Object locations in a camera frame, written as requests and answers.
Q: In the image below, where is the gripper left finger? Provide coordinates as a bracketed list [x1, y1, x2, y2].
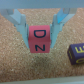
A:
[0, 8, 30, 46]

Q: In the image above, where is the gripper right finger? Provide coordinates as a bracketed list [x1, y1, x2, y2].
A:
[49, 7, 81, 46]

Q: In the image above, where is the purple block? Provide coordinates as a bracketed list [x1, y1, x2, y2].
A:
[67, 43, 84, 65]

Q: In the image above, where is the pink block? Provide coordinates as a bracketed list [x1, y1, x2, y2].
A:
[27, 24, 53, 55]

